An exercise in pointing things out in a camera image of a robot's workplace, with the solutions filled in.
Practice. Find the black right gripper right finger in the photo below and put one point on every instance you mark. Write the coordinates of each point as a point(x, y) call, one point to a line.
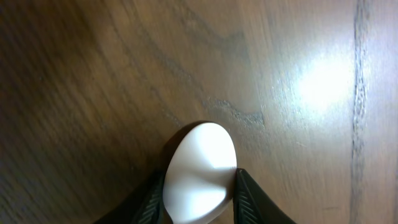
point(251, 205)

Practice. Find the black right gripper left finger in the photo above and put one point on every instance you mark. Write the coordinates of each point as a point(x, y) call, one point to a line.
point(143, 206)

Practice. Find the white plastic spoon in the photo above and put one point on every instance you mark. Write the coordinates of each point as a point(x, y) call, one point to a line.
point(199, 182)

